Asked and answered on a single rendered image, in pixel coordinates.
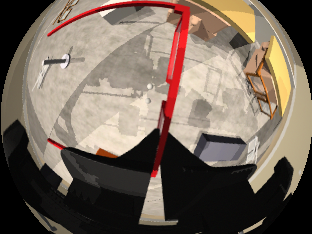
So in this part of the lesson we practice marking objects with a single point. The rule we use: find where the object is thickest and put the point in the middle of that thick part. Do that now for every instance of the red glasses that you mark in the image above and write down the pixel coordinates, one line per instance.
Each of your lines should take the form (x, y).
(175, 62)

